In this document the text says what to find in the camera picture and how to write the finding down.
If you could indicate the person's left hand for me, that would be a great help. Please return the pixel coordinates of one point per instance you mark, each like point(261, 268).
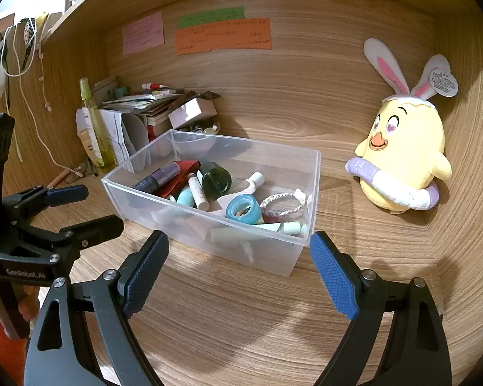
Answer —
point(29, 303)

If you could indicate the black tube with purple cap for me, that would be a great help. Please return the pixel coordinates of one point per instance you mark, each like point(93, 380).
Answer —
point(157, 179)

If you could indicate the orange paper note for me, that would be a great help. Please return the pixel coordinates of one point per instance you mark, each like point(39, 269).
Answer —
point(223, 37)

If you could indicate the small open cardboard box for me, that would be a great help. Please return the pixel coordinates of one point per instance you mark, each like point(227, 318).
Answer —
point(193, 112)

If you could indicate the red and white marker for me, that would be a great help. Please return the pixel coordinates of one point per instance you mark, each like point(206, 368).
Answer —
point(155, 86)

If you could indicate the beige tube with pink cap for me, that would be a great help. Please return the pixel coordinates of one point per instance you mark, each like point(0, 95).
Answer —
point(198, 193)

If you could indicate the yellow chick plush toy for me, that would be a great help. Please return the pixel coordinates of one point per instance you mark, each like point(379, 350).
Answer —
point(410, 148)

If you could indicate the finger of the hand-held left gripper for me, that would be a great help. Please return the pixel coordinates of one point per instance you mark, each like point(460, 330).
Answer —
point(66, 195)
point(100, 227)

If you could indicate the green glass bottle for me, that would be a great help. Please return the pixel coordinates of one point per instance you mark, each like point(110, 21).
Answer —
point(215, 181)

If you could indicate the cream lotion tube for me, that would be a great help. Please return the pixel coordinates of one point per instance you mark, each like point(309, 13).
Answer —
point(87, 144)

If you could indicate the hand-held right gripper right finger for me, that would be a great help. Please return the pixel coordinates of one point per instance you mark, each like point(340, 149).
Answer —
point(334, 277)

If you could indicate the green paper note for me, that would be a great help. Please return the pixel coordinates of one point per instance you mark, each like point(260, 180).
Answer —
point(211, 17)

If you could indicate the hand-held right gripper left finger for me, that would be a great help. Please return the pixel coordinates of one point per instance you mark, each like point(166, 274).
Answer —
point(145, 273)

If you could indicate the orange red cloth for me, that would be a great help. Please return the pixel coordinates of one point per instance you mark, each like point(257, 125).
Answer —
point(0, 337)

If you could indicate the clear plastic bowl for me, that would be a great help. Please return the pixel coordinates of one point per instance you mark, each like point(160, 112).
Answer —
point(195, 142)

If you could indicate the pink cream tube white cap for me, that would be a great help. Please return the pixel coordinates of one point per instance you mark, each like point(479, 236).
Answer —
point(249, 185)

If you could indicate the clear plastic box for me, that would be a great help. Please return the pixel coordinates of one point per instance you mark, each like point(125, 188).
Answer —
point(265, 257)

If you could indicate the green and white tube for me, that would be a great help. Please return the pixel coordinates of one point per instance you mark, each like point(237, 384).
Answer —
point(265, 231)

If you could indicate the wooden stick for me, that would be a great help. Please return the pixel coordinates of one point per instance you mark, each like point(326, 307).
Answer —
point(59, 179)

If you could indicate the teal tape roll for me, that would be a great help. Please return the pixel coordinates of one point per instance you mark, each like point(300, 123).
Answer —
point(233, 213)

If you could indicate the stack of books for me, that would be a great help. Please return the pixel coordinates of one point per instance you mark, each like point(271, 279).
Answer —
point(145, 104)

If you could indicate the yellow-green spray bottle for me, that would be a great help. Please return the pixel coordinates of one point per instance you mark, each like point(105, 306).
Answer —
point(96, 128)

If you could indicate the red paper packet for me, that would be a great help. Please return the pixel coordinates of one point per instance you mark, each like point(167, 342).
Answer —
point(185, 169)

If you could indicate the mint green case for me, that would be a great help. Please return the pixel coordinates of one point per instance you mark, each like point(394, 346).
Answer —
point(185, 198)

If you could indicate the pink paper note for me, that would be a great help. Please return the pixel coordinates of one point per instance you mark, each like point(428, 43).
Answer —
point(143, 34)

